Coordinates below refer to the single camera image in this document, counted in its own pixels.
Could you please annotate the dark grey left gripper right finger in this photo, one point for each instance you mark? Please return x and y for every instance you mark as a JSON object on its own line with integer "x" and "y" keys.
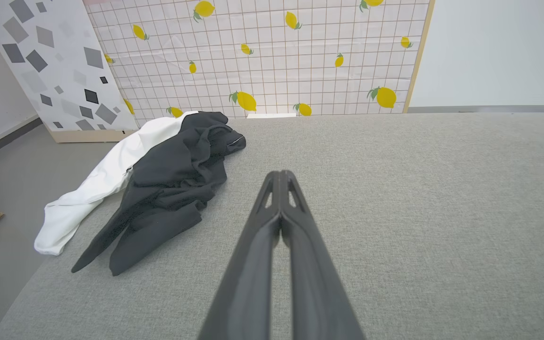
{"x": 314, "y": 283}

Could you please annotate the black and white shirt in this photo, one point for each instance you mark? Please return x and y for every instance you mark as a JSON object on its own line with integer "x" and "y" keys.
{"x": 168, "y": 189}

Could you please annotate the lemon print grid panel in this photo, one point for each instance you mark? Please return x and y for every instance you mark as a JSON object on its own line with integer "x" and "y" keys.
{"x": 272, "y": 71}

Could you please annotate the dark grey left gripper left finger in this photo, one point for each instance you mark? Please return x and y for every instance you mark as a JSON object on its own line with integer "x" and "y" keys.
{"x": 253, "y": 264}

